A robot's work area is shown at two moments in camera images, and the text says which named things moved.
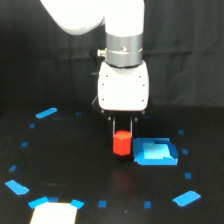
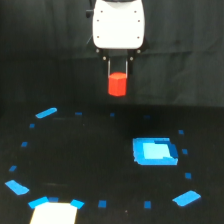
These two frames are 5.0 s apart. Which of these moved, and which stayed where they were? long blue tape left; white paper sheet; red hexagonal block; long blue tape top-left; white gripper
Moved: white gripper; red hexagonal block
Stayed: long blue tape top-left; white paper sheet; long blue tape left
